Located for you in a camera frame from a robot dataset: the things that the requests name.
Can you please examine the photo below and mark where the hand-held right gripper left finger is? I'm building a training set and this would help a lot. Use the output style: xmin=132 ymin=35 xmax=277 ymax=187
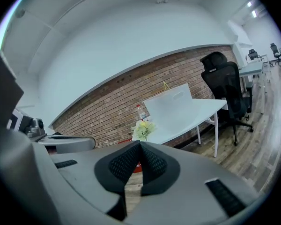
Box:
xmin=50 ymin=141 xmax=141 ymax=221

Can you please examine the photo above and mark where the white office desk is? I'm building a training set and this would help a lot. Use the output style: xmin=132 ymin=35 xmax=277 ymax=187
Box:
xmin=238 ymin=61 xmax=272 ymax=114

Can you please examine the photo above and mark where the yellow flowers bouquet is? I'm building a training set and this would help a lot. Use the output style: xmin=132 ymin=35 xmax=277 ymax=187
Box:
xmin=131 ymin=120 xmax=156 ymax=142

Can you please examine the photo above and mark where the black mesh office chair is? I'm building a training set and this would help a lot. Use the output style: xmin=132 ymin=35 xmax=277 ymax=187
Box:
xmin=248 ymin=48 xmax=259 ymax=61
xmin=200 ymin=52 xmax=254 ymax=146
xmin=270 ymin=43 xmax=281 ymax=66

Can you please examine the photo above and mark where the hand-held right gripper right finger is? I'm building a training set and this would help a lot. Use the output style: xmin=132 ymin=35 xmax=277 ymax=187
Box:
xmin=127 ymin=141 xmax=259 ymax=225

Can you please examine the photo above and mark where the white plastic bin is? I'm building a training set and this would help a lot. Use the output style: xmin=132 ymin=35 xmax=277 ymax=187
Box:
xmin=143 ymin=83 xmax=194 ymax=126

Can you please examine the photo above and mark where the clear bottle red cap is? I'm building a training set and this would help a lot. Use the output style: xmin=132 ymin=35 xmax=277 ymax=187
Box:
xmin=136 ymin=104 xmax=151 ymax=123

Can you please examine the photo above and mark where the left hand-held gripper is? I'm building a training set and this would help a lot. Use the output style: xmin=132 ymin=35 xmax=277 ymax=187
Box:
xmin=8 ymin=108 xmax=96 ymax=154

